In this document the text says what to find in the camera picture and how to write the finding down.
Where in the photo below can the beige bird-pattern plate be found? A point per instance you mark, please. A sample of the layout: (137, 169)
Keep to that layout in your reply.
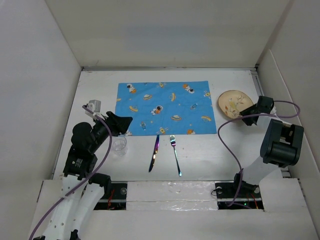
(232, 102)

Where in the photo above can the iridescent knife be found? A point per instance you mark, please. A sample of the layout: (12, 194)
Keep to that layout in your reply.
(155, 151)

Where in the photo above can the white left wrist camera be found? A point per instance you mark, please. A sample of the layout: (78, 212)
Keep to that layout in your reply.
(93, 107)

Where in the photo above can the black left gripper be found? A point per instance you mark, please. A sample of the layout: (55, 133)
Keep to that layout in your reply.
(119, 124)

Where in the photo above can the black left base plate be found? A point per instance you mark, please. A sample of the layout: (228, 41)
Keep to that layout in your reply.
(116, 199)

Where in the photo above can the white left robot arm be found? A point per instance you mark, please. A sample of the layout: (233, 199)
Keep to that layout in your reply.
(82, 185)

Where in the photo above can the clear plastic cup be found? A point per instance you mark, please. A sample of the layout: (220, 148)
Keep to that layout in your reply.
(119, 146)

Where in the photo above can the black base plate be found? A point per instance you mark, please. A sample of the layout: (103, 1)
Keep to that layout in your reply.
(248, 196)
(116, 199)

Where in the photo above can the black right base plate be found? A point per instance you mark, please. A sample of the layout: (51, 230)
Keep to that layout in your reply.
(248, 196)

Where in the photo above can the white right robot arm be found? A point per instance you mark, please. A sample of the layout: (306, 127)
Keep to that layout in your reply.
(280, 148)

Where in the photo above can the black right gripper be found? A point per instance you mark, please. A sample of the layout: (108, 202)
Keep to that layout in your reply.
(246, 111)

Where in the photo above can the iridescent fork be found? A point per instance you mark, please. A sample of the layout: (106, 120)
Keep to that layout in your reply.
(173, 144)

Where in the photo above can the blue space-print cloth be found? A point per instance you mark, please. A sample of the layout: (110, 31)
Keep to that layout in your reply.
(166, 108)

